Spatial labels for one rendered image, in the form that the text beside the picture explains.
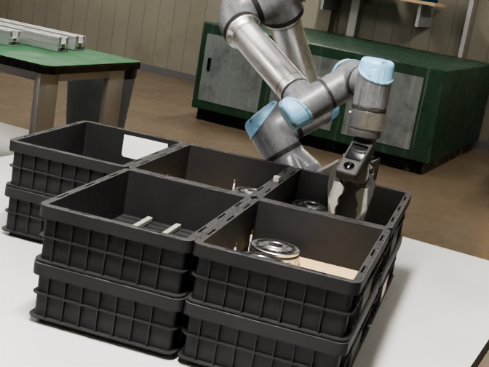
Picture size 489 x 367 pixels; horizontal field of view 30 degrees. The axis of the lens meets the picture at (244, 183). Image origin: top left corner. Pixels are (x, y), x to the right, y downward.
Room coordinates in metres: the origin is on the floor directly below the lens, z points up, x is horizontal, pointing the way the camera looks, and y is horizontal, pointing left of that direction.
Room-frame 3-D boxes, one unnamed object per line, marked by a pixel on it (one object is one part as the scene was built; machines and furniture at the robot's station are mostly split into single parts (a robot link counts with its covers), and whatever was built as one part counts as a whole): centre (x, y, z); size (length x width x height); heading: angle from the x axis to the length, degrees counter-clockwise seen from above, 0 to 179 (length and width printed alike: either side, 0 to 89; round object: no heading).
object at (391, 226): (2.05, -0.22, 0.92); 0.40 x 0.30 x 0.02; 166
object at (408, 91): (8.51, -0.81, 0.43); 2.20 x 2.00 x 0.86; 66
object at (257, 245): (1.79, -0.08, 0.86); 0.10 x 0.10 x 0.01
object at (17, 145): (2.20, 0.36, 0.92); 0.40 x 0.30 x 0.02; 166
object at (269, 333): (1.67, -0.12, 0.76); 0.40 x 0.30 x 0.12; 166
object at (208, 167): (2.13, 0.07, 0.87); 0.40 x 0.30 x 0.11; 166
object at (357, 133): (1.97, -0.24, 1.04); 0.09 x 0.08 x 0.12; 159
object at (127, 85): (6.27, 1.10, 0.30); 0.49 x 0.48 x 0.60; 31
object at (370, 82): (1.96, -0.24, 1.20); 0.09 x 0.08 x 0.11; 19
